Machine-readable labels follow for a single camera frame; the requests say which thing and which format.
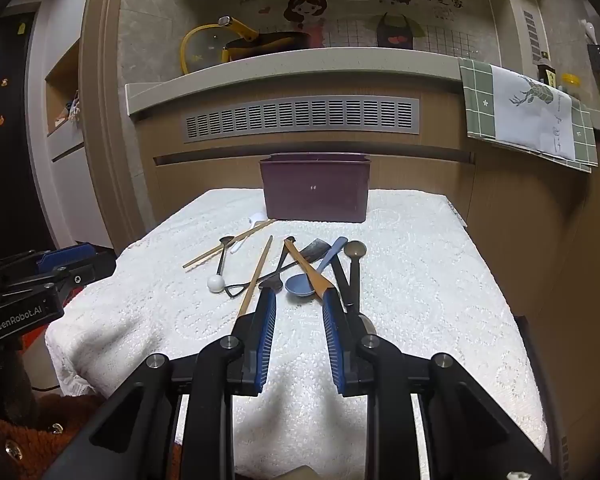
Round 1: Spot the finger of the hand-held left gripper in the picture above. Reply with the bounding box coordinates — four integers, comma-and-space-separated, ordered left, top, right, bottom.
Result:
46, 254, 118, 307
35, 241, 99, 273

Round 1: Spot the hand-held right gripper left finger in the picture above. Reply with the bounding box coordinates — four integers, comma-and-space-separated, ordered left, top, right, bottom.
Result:
45, 287, 278, 480

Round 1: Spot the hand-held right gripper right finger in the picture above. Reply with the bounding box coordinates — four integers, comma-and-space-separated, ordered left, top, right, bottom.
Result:
321, 287, 563, 480

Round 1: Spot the clear brown spoon black handle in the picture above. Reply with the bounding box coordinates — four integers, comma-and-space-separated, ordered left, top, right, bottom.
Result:
343, 240, 368, 308
330, 255, 379, 337

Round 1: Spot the blue plastic spoon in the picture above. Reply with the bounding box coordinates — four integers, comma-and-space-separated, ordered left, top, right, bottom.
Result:
284, 236, 349, 299

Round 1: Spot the black spoon white ball handle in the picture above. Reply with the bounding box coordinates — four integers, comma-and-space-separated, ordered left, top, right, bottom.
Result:
206, 236, 235, 293

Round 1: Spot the wooden spatula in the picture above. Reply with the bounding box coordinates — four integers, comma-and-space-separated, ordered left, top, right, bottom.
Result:
283, 240, 340, 307

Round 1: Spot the black spatula loop handle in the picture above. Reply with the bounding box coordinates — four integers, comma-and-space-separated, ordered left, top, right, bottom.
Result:
224, 238, 332, 301

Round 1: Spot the purple plastic utensil container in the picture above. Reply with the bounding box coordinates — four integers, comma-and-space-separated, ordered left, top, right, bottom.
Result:
259, 152, 371, 224

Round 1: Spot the black refrigerator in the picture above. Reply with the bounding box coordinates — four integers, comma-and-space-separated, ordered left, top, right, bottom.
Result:
0, 7, 53, 263

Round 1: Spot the white textured towel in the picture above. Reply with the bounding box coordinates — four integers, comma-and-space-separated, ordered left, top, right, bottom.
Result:
45, 187, 548, 478

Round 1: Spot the white ceramic spoon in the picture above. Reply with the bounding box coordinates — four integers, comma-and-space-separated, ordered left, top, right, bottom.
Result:
230, 214, 265, 253

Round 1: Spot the rust knitted sweater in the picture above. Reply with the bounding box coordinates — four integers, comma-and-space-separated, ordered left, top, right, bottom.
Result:
0, 392, 112, 480

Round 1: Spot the grey vent grille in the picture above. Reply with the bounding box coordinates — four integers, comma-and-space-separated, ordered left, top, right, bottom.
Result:
182, 96, 423, 143

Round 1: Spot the yellow rimmed glass lid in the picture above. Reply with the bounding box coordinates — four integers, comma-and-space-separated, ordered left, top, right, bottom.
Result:
180, 22, 242, 77

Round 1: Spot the green checked tea towel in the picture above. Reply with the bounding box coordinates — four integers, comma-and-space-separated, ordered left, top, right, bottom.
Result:
458, 57, 600, 174

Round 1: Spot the dark sauce bottle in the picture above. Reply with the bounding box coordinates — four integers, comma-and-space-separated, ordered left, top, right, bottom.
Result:
536, 51, 557, 87

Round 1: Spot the yellow lid jar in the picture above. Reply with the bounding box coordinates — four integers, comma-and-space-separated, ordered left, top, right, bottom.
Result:
560, 73, 582, 102

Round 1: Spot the black metal spoon cutout handle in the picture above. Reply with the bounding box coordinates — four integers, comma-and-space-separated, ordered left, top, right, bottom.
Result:
257, 236, 297, 292

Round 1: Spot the wall shelf niche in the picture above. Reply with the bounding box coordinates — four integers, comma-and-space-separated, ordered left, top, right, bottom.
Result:
44, 39, 84, 137

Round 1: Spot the black pot yellow handle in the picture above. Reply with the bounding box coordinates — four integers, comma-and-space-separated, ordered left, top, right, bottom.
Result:
218, 15, 312, 64

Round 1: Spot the cartoon wall sticker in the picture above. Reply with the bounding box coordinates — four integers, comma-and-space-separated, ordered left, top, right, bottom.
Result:
240, 0, 468, 52

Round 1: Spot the white wall vent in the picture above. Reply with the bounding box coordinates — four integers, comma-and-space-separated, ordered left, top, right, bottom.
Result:
522, 9, 539, 59

